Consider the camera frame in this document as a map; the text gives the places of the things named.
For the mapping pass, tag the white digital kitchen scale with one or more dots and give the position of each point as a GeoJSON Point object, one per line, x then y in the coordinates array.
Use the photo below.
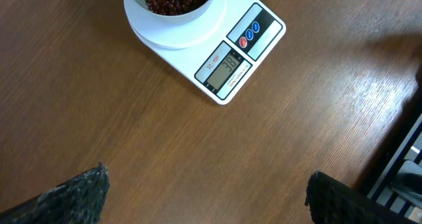
{"type": "Point", "coordinates": [216, 47]}

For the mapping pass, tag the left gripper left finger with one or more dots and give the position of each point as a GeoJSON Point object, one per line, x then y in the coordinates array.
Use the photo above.
{"type": "Point", "coordinates": [77, 200]}

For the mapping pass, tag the white round bowl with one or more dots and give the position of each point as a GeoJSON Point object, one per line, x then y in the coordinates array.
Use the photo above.
{"type": "Point", "coordinates": [184, 18]}

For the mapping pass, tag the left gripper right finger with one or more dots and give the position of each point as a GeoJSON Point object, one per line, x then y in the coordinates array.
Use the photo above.
{"type": "Point", "coordinates": [332, 202]}

